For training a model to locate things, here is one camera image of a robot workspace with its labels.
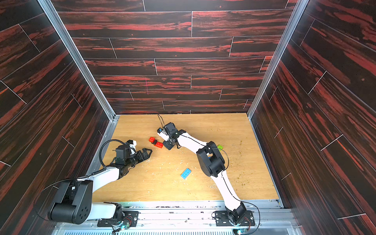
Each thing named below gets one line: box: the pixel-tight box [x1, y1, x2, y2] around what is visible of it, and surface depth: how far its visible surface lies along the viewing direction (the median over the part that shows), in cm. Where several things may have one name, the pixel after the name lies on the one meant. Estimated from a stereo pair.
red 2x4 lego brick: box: [153, 141, 164, 149], surface depth 103 cm
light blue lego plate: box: [180, 167, 192, 180], surface depth 90 cm
